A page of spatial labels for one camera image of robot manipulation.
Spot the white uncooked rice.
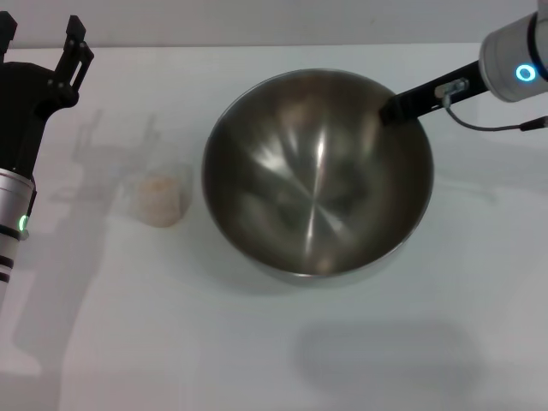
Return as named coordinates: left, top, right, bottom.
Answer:
left=135, top=176, right=179, bottom=226

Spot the clear plastic measuring cup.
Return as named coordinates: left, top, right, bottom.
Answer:
left=123, top=164, right=194, bottom=229

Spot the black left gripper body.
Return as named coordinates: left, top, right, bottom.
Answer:
left=0, top=62, right=79, bottom=177

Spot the stainless steel mixing bowl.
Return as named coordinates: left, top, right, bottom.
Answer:
left=201, top=68, right=436, bottom=289

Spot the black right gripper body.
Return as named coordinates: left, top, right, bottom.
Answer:
left=421, top=60, right=487, bottom=114

